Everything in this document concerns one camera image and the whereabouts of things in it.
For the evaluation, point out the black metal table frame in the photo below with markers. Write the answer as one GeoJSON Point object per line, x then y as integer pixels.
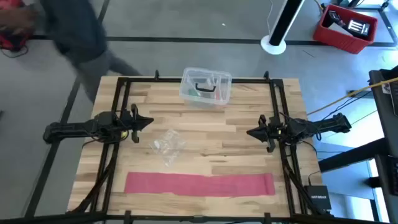
{"type": "Point", "coordinates": [146, 80]}

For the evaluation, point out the green bandage roll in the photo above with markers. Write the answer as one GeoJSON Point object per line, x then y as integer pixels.
{"type": "Point", "coordinates": [193, 92]}

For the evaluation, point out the clear plastic bag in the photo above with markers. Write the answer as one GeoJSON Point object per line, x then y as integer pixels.
{"type": "Point", "coordinates": [168, 146]}

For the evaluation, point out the pink elastic bandage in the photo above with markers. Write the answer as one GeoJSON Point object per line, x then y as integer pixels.
{"type": "Point", "coordinates": [199, 184]}

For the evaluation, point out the red plastic crate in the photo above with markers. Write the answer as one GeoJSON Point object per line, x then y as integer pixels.
{"type": "Point", "coordinates": [339, 42]}

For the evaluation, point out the black device with silver slots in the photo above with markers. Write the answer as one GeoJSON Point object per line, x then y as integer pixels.
{"type": "Point", "coordinates": [357, 28]}

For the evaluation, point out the black Netgear network switch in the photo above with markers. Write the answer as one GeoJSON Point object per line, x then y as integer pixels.
{"type": "Point", "coordinates": [317, 199]}

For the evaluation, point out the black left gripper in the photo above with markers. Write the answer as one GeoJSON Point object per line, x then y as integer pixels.
{"type": "Point", "coordinates": [132, 123]}

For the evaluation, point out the clear plastic storage box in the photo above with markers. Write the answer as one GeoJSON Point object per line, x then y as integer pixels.
{"type": "Point", "coordinates": [189, 77]}

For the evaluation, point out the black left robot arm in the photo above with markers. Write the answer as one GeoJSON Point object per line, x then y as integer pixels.
{"type": "Point", "coordinates": [71, 129]}

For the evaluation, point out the person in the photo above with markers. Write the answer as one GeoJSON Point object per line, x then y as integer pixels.
{"type": "Point", "coordinates": [77, 31]}

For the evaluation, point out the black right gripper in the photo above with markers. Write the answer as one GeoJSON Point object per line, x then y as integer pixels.
{"type": "Point", "coordinates": [271, 132]}

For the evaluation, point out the black desk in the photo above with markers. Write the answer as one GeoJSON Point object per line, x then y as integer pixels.
{"type": "Point", "coordinates": [382, 109]}

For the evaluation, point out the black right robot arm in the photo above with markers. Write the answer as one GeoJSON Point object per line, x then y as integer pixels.
{"type": "Point", "coordinates": [323, 124]}

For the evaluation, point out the black post with white base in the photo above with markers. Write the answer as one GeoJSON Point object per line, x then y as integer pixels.
{"type": "Point", "coordinates": [281, 28]}

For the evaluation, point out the small black device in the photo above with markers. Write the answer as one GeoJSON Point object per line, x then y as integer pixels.
{"type": "Point", "coordinates": [334, 17]}

